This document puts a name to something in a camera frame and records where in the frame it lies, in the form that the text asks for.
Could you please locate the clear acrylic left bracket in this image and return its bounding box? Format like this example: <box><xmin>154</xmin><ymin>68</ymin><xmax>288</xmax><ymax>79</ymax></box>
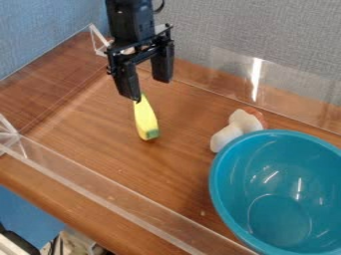
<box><xmin>0</xmin><ymin>114</ymin><xmax>27</xmax><ymax>157</ymax></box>

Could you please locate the white toy mushroom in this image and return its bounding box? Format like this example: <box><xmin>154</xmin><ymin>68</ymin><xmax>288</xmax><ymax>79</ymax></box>
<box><xmin>209</xmin><ymin>107</ymin><xmax>268</xmax><ymax>153</ymax></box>

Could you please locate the clear acrylic corner bracket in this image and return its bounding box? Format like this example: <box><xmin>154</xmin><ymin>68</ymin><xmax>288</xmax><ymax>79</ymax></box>
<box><xmin>90</xmin><ymin>24</ymin><xmax>111</xmax><ymax>57</ymax></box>

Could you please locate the blue plastic bowl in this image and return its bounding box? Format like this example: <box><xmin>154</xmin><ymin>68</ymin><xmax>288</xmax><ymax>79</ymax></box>
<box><xmin>209</xmin><ymin>129</ymin><xmax>341</xmax><ymax>255</ymax></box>

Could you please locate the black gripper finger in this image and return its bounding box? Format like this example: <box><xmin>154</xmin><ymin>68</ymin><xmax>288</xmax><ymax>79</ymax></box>
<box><xmin>151</xmin><ymin>42</ymin><xmax>174</xmax><ymax>83</ymax></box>
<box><xmin>114</xmin><ymin>62</ymin><xmax>142</xmax><ymax>102</ymax></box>

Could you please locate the clear acrylic front barrier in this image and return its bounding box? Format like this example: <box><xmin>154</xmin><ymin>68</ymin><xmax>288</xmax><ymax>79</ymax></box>
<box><xmin>6</xmin><ymin>136</ymin><xmax>257</xmax><ymax>255</ymax></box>

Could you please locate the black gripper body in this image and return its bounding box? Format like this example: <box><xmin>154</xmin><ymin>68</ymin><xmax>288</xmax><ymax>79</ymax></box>
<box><xmin>106</xmin><ymin>0</ymin><xmax>174</xmax><ymax>73</ymax></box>

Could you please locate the clear acrylic back barrier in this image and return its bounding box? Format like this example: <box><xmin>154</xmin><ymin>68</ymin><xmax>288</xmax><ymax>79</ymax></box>
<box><xmin>174</xmin><ymin>47</ymin><xmax>341</xmax><ymax>134</ymax></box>

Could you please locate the black cable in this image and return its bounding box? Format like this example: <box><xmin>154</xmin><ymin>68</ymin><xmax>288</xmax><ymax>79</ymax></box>
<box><xmin>153</xmin><ymin>0</ymin><xmax>166</xmax><ymax>14</ymax></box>

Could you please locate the yellow toy banana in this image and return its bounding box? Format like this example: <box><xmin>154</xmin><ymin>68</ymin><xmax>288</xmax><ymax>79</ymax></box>
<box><xmin>134</xmin><ymin>95</ymin><xmax>161</xmax><ymax>140</ymax></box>

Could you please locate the clear acrylic barrier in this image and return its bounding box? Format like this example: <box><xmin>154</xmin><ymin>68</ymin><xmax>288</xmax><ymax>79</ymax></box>
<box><xmin>174</xmin><ymin>47</ymin><xmax>341</xmax><ymax>134</ymax></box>
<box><xmin>6</xmin><ymin>136</ymin><xmax>257</xmax><ymax>255</ymax></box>

